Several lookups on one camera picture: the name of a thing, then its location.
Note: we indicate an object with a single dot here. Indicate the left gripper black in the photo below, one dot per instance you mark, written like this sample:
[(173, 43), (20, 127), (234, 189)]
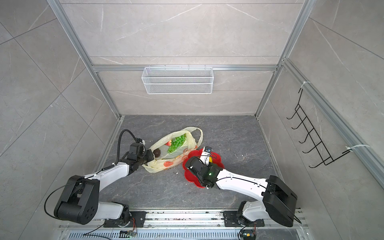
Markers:
[(150, 153)]

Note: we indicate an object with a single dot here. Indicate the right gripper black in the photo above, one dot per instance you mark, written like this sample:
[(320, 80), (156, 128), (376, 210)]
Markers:
[(209, 166)]

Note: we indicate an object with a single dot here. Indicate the red flower-shaped plastic bowl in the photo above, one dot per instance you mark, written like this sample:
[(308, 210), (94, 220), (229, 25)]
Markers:
[(215, 159)]

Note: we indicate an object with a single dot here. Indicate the dark brown round fake fruit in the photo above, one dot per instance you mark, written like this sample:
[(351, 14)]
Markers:
[(157, 153)]

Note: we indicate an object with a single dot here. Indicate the cream plastic bag fruit print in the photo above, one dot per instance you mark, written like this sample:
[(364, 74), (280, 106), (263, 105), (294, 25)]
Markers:
[(194, 138)]

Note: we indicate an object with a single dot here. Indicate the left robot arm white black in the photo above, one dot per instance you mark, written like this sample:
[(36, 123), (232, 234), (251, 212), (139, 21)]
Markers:
[(79, 202)]

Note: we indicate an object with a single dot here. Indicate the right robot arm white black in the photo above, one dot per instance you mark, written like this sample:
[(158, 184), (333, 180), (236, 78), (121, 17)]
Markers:
[(273, 199)]

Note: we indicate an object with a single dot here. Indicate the green grape bunch fake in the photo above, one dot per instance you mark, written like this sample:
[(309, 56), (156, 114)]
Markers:
[(177, 142)]

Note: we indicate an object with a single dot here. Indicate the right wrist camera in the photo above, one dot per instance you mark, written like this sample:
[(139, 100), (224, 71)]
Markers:
[(206, 155)]

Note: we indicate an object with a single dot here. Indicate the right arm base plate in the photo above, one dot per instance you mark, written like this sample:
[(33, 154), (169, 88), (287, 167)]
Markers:
[(233, 219)]

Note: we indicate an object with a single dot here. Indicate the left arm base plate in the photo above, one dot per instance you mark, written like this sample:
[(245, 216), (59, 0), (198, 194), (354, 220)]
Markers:
[(130, 220)]

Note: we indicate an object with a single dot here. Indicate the white wire mesh basket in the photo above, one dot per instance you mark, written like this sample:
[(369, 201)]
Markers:
[(178, 80)]

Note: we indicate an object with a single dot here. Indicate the black wire hook rack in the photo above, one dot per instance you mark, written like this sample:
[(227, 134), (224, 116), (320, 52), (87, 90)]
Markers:
[(312, 136)]

